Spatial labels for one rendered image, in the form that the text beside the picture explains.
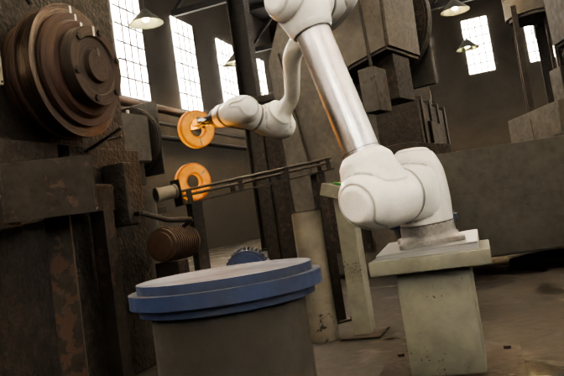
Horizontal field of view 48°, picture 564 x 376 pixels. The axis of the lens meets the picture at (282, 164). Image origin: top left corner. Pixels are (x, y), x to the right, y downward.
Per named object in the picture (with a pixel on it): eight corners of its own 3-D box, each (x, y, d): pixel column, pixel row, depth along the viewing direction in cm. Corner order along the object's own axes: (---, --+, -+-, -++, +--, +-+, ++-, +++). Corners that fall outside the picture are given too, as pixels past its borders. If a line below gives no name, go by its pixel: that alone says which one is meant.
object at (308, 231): (305, 344, 251) (286, 213, 256) (315, 337, 263) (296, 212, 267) (335, 342, 247) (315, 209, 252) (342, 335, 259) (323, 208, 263)
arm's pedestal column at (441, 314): (521, 350, 194) (503, 249, 197) (531, 389, 156) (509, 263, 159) (391, 360, 206) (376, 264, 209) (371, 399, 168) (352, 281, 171)
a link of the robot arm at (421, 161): (464, 215, 185) (449, 140, 186) (432, 226, 172) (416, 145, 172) (417, 221, 196) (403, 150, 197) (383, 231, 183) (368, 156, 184)
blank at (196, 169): (191, 208, 261) (195, 208, 258) (166, 181, 257) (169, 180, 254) (214, 183, 269) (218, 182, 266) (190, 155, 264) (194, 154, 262)
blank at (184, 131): (172, 113, 252) (175, 112, 250) (206, 107, 261) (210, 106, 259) (181, 152, 253) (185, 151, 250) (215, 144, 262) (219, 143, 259)
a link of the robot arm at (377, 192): (435, 211, 171) (389, 226, 155) (389, 231, 181) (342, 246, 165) (330, -34, 186) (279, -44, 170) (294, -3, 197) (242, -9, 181)
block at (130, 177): (106, 228, 239) (98, 165, 241) (118, 227, 247) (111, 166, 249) (130, 225, 236) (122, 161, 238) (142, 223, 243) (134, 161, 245)
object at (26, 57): (21, 135, 200) (5, -9, 204) (110, 143, 244) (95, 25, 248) (38, 131, 198) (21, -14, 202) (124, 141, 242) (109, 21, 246)
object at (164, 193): (154, 203, 254) (150, 189, 254) (174, 199, 259) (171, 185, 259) (160, 201, 249) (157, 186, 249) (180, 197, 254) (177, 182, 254)
